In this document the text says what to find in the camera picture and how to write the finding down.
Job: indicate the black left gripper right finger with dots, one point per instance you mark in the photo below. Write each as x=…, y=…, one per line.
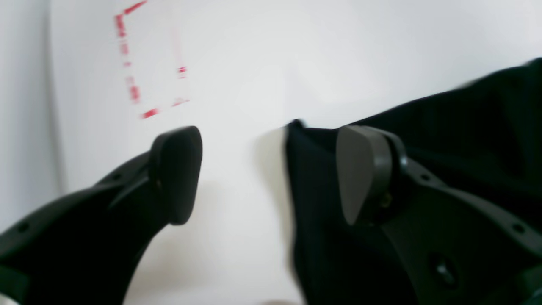
x=457, y=248

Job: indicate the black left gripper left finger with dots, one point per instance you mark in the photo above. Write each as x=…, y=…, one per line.
x=83, y=248

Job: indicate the black t-shirt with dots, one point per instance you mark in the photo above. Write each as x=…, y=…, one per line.
x=483, y=138

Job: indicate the red tape rectangle marking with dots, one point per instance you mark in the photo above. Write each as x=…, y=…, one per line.
x=154, y=71

